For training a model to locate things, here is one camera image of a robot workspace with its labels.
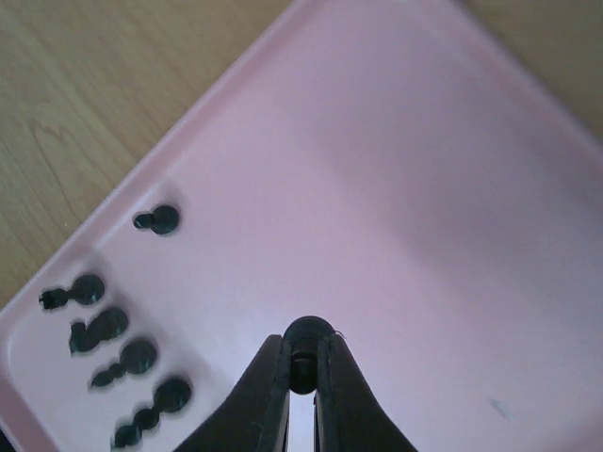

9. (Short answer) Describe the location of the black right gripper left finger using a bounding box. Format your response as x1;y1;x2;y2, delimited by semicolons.
176;334;291;452

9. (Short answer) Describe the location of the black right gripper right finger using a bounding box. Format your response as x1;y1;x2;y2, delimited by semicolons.
314;336;416;452

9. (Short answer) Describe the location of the black pawn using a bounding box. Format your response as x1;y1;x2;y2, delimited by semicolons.
133;204;180;235
284;315;334;396

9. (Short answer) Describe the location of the black queen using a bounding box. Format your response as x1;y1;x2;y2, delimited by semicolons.
111;377;192;450

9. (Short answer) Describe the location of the black bishop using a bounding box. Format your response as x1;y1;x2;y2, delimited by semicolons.
90;337;158;389

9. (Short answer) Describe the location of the black knight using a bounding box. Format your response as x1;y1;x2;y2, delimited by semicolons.
68;306;129;355

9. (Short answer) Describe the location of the black rook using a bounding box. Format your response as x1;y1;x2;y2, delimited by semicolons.
39;274;106;311

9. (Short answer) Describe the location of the pink plastic tray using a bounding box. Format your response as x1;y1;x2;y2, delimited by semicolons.
1;1;602;451

